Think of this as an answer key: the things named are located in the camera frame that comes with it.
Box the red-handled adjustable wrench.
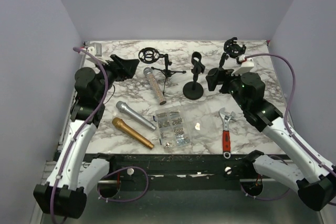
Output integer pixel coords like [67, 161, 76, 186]
[219, 108, 237, 159]

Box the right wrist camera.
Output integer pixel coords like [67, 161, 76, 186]
[231, 55, 255, 76]

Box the gold microphone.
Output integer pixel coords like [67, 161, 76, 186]
[112, 118, 154, 149]

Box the grey microphone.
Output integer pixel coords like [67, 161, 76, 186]
[116, 101, 156, 131]

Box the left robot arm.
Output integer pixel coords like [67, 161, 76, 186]
[33, 55, 139, 219]

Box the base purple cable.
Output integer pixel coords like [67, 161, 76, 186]
[240, 179, 292, 201]
[98, 166, 150, 204]

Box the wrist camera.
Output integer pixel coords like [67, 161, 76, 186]
[231, 55, 255, 76]
[79, 42, 107, 65]

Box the black front mounting rail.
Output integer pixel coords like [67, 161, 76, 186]
[78, 153, 274, 192]

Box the black round-base shock-mount stand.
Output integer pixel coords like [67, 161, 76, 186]
[219, 37, 246, 68]

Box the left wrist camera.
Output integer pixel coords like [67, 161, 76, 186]
[79, 42, 107, 65]

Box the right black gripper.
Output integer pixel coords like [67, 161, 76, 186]
[207, 67, 249, 110]

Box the black tripod microphone stand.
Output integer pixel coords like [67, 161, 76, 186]
[138, 47, 186, 94]

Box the cork-handle silver-head microphone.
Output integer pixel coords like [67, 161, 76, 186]
[143, 67, 166, 105]

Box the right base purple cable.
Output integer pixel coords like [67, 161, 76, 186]
[240, 179, 292, 201]

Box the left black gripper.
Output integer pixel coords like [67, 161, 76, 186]
[94, 54, 138, 100]

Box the small white paper scrap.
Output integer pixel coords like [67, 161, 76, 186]
[195, 123, 201, 131]

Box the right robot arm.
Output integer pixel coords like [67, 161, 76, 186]
[206, 68, 335, 211]

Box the clear plastic screw box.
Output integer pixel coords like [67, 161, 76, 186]
[154, 106, 191, 152]

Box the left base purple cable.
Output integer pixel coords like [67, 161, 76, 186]
[98, 166, 150, 204]

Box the black round-base clip stand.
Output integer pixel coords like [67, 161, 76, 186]
[183, 51, 205, 100]

